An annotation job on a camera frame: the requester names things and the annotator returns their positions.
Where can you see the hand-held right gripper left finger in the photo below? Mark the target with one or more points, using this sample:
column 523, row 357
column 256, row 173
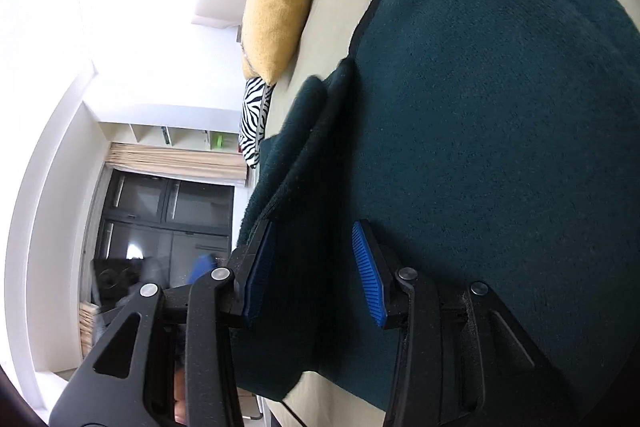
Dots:
column 260, row 267

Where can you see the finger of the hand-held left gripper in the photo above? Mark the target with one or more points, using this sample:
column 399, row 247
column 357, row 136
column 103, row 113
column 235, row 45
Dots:
column 201, row 267

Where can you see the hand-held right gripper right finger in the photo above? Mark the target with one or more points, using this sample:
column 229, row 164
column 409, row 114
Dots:
column 367, row 277

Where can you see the dark green sweater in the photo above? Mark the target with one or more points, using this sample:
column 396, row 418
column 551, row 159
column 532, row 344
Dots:
column 475, row 132

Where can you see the woven basket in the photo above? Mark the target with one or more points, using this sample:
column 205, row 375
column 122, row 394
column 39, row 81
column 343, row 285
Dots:
column 90, row 327

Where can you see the dark window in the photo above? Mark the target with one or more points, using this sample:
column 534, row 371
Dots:
column 165, row 217

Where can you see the beige curtain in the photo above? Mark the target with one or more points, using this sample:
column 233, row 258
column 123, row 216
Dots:
column 175, row 162

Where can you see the green container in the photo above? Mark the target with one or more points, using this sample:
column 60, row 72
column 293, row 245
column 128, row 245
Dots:
column 220, row 142

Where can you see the zebra print pillow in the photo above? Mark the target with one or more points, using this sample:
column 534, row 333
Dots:
column 252, row 122

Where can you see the yellow pillow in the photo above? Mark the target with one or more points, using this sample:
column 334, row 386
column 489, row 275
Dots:
column 280, row 2

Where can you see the white wall shelf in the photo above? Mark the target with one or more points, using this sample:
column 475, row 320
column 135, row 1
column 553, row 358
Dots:
column 150, row 134

